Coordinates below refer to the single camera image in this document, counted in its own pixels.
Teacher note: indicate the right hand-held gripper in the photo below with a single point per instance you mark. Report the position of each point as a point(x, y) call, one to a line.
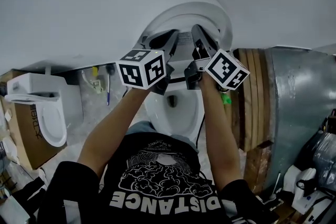
point(225, 68)

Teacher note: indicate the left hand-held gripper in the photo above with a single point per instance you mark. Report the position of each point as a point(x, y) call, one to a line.
point(139, 70)

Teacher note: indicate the raised white plastic toilet lid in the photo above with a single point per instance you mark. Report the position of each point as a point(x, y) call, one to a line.
point(185, 38)

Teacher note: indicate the white toilet with lid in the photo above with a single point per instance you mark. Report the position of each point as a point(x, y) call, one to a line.
point(225, 31)

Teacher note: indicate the person's left forearm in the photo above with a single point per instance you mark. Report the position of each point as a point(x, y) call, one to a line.
point(110, 133)

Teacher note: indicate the person's right forearm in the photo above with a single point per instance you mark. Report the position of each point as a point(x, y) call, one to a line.
point(220, 139)

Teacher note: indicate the white toilet bowl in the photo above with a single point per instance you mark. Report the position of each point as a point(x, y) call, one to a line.
point(157, 115)

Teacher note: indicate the white square toilet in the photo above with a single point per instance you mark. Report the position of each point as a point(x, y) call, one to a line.
point(71, 102)

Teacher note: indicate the green plastic object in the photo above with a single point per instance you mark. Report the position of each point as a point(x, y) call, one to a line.
point(225, 99)

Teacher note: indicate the blue white pen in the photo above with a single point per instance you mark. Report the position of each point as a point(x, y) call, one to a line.
point(108, 97)

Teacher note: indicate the white yellow plumbing fitting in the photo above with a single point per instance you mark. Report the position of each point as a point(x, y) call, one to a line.
point(97, 86)

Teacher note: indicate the person's blue jeans legs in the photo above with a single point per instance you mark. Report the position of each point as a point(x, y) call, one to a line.
point(139, 128)

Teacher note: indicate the wooden slatted platform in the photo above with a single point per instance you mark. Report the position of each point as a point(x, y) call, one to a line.
point(257, 112)

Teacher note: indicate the grey metal curved panel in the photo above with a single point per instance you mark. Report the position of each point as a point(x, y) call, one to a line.
point(296, 102)

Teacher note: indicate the white plastic container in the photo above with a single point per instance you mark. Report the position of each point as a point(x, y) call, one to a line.
point(294, 175)

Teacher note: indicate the brown cardboard box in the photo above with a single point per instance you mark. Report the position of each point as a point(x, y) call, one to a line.
point(29, 139)

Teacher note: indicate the clear plastic wrapped bundle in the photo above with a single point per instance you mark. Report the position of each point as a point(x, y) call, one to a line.
point(325, 157)

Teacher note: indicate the person's black printed t-shirt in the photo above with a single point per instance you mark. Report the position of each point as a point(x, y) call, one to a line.
point(78, 191)

